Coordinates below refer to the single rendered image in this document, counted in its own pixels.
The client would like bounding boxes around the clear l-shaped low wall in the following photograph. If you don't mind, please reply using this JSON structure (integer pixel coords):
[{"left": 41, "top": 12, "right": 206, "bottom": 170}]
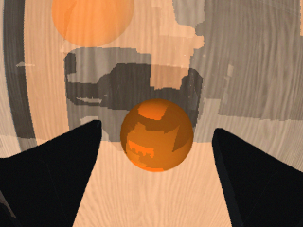
[{"left": 0, "top": 0, "right": 22, "bottom": 159}]

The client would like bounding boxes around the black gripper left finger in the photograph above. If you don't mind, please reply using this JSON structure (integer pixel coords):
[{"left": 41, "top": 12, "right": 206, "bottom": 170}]
[{"left": 0, "top": 120, "right": 102, "bottom": 227}]

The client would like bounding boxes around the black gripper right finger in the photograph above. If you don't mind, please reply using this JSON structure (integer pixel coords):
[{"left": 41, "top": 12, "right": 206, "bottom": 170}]
[{"left": 212, "top": 129, "right": 303, "bottom": 227}]

